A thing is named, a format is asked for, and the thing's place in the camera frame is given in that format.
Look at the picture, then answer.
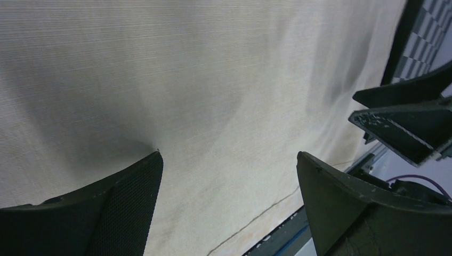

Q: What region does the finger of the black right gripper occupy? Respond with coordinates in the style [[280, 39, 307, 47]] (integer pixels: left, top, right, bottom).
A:
[[349, 102, 451, 167], [353, 61, 451, 108]]

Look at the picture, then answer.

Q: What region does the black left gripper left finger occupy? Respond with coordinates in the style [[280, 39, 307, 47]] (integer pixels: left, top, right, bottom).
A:
[[1, 151, 164, 255]]

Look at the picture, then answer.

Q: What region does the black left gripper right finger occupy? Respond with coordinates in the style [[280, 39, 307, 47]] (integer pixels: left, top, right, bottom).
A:
[[296, 151, 451, 255]]

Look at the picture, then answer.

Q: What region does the cream cloth napkin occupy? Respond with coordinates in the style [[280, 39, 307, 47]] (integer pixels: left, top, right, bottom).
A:
[[1, 1, 405, 255]]

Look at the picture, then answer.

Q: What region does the black white checkerboard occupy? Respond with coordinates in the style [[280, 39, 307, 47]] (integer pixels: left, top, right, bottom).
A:
[[381, 0, 451, 85]]

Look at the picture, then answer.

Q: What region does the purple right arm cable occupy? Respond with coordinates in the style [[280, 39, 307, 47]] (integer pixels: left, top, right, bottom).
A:
[[385, 174, 452, 202]]

